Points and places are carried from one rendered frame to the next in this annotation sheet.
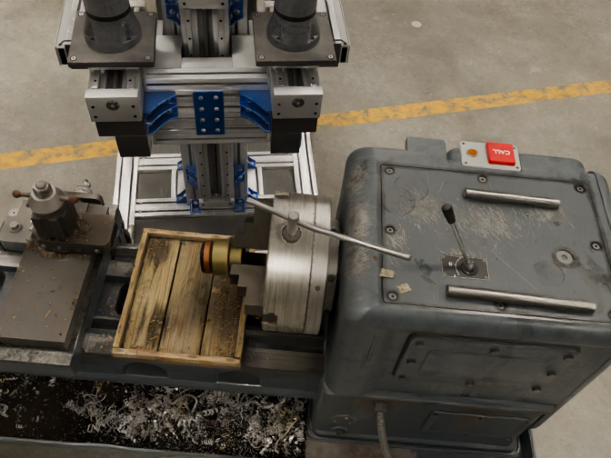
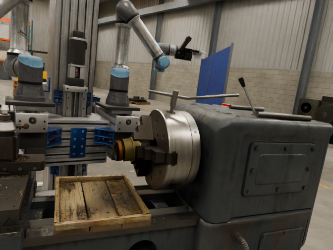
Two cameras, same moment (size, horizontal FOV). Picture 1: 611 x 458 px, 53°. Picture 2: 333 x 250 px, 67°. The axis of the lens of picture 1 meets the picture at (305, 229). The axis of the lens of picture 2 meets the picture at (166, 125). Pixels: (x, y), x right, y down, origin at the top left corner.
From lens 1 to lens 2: 1.00 m
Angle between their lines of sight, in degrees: 47
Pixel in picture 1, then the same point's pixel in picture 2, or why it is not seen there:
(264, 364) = (163, 220)
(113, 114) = (31, 126)
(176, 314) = (94, 206)
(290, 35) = (119, 98)
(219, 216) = not seen: hidden behind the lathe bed
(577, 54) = not seen: hidden behind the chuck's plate
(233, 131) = (88, 155)
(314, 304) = (195, 142)
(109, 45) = (30, 96)
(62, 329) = (15, 204)
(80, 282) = (23, 184)
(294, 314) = (186, 151)
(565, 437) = not seen: outside the picture
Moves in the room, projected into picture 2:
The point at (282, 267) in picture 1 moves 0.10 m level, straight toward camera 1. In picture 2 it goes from (174, 123) to (187, 129)
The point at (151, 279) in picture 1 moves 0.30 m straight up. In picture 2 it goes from (68, 196) to (73, 116)
